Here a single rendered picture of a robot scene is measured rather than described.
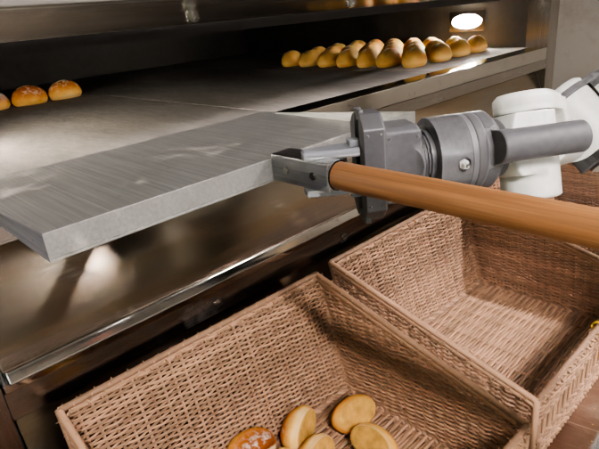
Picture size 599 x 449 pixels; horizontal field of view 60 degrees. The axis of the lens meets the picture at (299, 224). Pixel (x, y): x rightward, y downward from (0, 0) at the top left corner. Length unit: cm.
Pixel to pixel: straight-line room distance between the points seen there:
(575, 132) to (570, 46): 331
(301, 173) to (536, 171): 26
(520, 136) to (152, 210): 37
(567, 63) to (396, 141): 339
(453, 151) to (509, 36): 153
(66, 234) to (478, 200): 35
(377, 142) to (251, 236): 49
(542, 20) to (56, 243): 179
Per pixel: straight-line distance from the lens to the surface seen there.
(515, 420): 95
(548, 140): 59
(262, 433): 102
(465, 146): 57
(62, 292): 84
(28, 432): 95
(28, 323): 83
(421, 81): 136
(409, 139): 56
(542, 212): 43
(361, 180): 52
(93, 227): 50
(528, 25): 205
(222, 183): 57
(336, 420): 106
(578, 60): 390
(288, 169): 58
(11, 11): 64
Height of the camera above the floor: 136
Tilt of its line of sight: 22 degrees down
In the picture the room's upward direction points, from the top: 5 degrees counter-clockwise
